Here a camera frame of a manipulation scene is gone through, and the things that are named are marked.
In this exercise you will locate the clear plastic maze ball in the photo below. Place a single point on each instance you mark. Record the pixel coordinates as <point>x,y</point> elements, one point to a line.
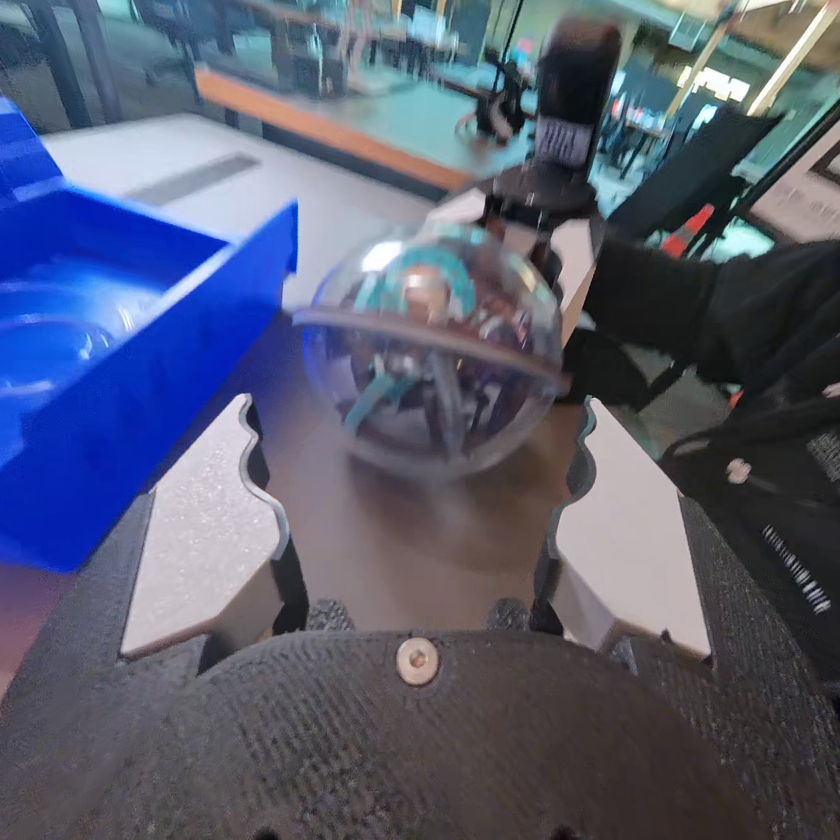
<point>433,355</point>

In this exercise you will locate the clear plastic ball stand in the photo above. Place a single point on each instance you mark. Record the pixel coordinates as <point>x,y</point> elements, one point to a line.
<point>53,341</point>

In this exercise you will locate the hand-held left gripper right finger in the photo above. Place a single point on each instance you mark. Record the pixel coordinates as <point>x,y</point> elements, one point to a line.
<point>637,565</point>

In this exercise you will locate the black backpack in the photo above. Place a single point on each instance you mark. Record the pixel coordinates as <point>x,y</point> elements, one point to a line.
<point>775,525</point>

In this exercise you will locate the blue plastic bin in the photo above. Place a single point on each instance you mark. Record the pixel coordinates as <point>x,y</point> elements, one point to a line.
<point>118,381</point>

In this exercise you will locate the spare hand-held gripper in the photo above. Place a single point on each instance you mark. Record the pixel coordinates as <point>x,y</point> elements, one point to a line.
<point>496,105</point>

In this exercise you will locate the long pale desk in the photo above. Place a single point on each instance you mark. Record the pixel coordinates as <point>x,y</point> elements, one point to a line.
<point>368,125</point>

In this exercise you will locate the black office chair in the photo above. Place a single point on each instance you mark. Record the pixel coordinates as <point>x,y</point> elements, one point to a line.
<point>696,171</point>

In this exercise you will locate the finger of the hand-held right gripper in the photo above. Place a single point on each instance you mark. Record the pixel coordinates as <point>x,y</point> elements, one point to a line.
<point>578,282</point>
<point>460,210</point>

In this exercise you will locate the orange traffic cone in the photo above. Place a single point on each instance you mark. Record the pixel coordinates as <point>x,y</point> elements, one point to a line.
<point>689,232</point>

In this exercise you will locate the black-framed marker sign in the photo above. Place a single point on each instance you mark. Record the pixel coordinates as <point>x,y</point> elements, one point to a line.
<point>807,177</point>

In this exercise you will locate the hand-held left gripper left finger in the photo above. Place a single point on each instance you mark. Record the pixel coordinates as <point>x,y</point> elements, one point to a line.
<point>210,565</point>

